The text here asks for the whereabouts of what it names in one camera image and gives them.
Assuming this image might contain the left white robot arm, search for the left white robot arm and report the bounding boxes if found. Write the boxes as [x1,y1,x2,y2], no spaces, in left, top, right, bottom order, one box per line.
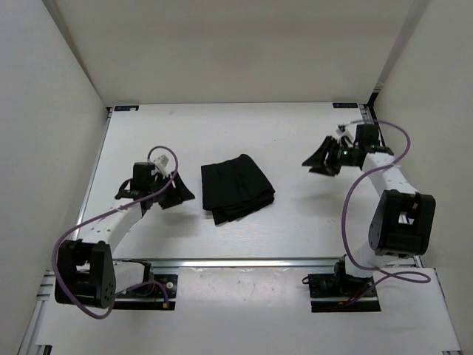
[52,163,195,318]

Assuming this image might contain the blue corner label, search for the blue corner label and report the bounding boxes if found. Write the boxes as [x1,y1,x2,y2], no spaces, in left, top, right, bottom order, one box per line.
[333,102,358,109]
[114,105,139,112]

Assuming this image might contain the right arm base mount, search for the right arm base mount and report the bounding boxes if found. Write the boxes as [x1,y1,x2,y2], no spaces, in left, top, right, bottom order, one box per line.
[302,260,381,313]

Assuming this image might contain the black pleated skirt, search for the black pleated skirt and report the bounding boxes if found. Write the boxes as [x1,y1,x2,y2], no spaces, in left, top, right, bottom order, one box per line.
[201,154,275,226]

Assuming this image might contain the left blue corner label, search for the left blue corner label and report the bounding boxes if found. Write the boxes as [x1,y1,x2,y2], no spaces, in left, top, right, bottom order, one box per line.
[114,105,139,112]

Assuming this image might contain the left aluminium frame rail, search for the left aluminium frame rail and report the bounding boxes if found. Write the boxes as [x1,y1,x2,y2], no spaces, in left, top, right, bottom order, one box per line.
[17,270,55,355]

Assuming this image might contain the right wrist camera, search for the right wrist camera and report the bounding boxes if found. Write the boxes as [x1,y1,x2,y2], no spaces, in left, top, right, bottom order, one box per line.
[336,124,394,155]

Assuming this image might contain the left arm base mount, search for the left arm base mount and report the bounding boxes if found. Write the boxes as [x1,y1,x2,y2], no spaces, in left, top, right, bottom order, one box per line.
[113,260,178,311]

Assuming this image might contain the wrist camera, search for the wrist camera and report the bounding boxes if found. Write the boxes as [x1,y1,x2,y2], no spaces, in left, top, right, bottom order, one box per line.
[115,155,169,200]
[336,124,394,155]

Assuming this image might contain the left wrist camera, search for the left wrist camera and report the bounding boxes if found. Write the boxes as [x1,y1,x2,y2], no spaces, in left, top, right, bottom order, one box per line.
[115,155,169,200]

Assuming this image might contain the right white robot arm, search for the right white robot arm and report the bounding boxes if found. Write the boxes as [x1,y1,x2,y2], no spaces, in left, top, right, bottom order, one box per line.
[303,135,436,296]

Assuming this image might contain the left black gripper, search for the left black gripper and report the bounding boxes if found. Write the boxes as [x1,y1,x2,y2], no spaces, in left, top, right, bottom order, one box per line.
[148,170,194,209]

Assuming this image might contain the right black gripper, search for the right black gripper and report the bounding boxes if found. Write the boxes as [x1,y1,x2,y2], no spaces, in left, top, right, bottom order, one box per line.
[302,135,357,177]

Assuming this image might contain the front aluminium rail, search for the front aluminium rail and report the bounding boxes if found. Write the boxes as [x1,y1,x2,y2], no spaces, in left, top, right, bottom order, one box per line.
[149,258,338,268]

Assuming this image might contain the right blue corner label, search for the right blue corner label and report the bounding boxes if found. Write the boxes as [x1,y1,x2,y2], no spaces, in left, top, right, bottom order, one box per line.
[333,102,358,109]

